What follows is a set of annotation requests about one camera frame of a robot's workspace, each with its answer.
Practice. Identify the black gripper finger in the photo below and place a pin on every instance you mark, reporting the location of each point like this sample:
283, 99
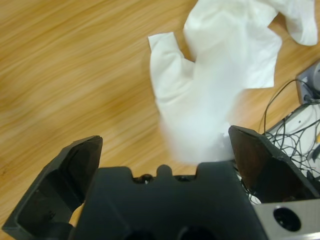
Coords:
60, 190
265, 165

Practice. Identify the white Unitree T-shirt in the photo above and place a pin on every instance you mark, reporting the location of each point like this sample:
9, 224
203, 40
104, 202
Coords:
215, 75

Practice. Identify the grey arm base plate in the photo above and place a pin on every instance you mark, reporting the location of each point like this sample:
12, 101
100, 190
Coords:
310, 82

